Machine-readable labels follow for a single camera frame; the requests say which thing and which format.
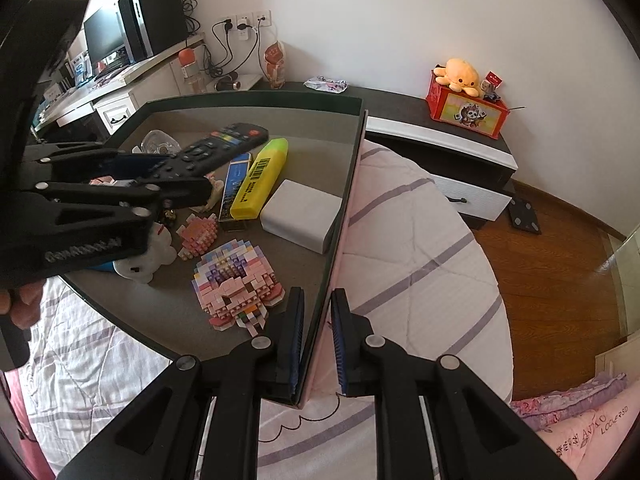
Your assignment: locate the white toy figurine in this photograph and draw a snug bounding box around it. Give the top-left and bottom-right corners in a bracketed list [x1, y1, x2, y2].
[112, 220, 178, 286]

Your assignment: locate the white desk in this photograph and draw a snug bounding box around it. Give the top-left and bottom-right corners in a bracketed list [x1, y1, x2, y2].
[35, 32, 208, 141]

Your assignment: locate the white charger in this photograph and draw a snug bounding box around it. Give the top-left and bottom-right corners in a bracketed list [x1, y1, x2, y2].
[260, 178, 342, 253]

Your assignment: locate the black floor scale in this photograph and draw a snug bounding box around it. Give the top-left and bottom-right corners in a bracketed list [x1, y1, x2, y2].
[507, 196, 542, 236]

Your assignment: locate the red tin box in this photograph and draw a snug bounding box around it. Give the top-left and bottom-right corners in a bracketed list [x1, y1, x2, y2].
[425, 70, 512, 139]

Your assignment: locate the white printed packet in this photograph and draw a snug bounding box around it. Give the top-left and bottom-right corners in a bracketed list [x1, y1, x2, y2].
[303, 75, 348, 93]

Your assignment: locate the pink printed bedding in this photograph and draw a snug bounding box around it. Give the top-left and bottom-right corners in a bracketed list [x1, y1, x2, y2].
[510, 372, 640, 480]

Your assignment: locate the blue rectangular box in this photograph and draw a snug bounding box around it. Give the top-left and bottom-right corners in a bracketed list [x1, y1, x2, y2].
[217, 154, 251, 223]

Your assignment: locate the clear bottle orange cap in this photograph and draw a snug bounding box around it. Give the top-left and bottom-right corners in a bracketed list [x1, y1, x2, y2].
[178, 48, 206, 95]

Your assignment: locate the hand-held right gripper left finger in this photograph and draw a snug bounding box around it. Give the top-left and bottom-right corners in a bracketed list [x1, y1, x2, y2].
[55, 286, 306, 480]

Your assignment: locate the black white low cabinet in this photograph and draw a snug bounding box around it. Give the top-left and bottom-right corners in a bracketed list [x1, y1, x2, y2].
[250, 80, 517, 223]

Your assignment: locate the yellow octopus plush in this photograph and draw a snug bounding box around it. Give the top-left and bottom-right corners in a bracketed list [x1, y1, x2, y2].
[433, 58, 483, 96]

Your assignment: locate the black computer monitor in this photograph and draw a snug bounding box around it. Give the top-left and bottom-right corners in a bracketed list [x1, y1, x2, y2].
[82, 7, 126, 68]

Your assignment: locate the small figure red tag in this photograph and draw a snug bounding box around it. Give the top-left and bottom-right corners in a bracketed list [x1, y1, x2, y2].
[480, 71, 503, 102]

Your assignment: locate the black power cable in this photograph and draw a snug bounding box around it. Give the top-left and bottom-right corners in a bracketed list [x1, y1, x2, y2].
[211, 22, 237, 69]
[249, 25, 263, 77]

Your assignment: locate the pink storage box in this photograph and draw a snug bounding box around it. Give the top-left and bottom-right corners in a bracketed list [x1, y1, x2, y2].
[60, 91, 368, 406]

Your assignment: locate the white striped quilt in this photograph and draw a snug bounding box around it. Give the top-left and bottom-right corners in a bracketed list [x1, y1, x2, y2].
[10, 140, 516, 480]

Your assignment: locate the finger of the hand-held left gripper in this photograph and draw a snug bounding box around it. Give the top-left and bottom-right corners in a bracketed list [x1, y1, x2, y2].
[22, 141, 172, 182]
[20, 174, 214, 222]

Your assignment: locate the person's left hand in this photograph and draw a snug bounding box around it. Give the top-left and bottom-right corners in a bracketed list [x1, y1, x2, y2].
[0, 280, 47, 331]

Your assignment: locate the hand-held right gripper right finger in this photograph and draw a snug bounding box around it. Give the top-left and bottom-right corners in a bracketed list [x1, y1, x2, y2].
[330, 288, 578, 480]

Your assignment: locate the black computer tower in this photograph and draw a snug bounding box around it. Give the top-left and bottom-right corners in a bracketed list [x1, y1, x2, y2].
[117, 0, 188, 63]

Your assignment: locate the yellow highlighter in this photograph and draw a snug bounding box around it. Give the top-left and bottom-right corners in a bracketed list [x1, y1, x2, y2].
[230, 138, 290, 220]

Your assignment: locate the orange printed bag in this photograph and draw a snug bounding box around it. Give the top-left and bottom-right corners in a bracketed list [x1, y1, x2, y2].
[262, 40, 287, 87]

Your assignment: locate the small pink block figure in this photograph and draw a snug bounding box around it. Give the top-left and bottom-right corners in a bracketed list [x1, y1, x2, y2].
[177, 212, 221, 261]

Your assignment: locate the large pink block figure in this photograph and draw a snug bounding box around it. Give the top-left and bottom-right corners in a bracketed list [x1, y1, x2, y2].
[191, 240, 287, 337]

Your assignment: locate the black remote control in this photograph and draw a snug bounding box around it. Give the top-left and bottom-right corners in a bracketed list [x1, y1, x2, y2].
[147, 122, 271, 181]

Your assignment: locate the shiny round object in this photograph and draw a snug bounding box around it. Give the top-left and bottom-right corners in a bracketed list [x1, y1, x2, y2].
[141, 130, 180, 157]

